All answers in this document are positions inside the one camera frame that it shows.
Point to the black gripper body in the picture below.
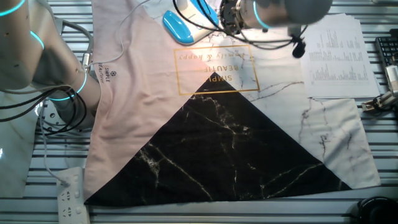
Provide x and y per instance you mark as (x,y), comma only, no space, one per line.
(228,17)

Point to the blue and white desk lamp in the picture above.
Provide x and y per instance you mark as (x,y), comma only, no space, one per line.
(178,28)

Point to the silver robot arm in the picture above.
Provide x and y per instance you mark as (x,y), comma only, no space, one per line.
(18,46)

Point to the paper sheet with printed table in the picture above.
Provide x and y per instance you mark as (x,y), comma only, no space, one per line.
(339,62)

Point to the marble pink black tablecloth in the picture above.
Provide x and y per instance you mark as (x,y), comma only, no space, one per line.
(217,140)

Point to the black keyboard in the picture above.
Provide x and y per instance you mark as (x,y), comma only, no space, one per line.
(388,49)

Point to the white power strip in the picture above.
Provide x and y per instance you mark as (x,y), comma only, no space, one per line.
(73,202)

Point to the white marble mat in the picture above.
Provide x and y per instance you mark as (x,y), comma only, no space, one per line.
(15,149)

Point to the small silver clamp bracket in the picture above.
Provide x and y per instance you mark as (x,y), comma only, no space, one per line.
(373,105)

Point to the silver depth camera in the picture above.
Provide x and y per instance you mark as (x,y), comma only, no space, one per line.
(392,79)

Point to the camera stand black round base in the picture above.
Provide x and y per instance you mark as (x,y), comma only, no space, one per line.
(377,211)

